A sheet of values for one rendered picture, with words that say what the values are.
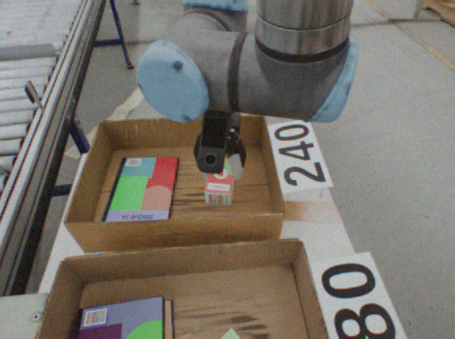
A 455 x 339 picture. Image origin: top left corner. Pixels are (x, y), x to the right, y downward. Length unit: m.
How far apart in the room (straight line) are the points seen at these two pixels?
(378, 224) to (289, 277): 1.14
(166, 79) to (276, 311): 0.40
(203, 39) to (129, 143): 0.49
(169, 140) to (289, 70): 0.52
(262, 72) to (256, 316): 0.39
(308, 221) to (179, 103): 0.41
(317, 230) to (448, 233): 1.22
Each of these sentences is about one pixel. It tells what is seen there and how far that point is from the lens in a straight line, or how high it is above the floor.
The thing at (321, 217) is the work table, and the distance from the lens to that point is 0.68.
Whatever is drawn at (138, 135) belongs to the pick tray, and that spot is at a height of 0.80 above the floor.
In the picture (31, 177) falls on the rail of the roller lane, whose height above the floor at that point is 0.72.
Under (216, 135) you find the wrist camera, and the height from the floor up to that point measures 0.94.
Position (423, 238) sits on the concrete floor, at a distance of 1.74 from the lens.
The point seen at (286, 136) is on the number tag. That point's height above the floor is 0.86.
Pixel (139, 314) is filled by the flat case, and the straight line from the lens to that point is 0.56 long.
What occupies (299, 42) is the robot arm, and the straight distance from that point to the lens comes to 0.29.
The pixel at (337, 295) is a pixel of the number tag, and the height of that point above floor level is 0.86.
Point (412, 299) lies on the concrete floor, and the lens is 1.56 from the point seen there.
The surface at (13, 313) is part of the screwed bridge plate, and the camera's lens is 0.68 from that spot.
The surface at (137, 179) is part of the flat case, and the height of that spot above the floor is 0.77.
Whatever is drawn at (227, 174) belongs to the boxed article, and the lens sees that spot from 0.66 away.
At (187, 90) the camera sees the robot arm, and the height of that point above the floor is 1.11.
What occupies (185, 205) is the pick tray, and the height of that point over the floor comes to 0.76.
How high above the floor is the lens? 1.30
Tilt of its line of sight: 47 degrees down
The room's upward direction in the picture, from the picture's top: straight up
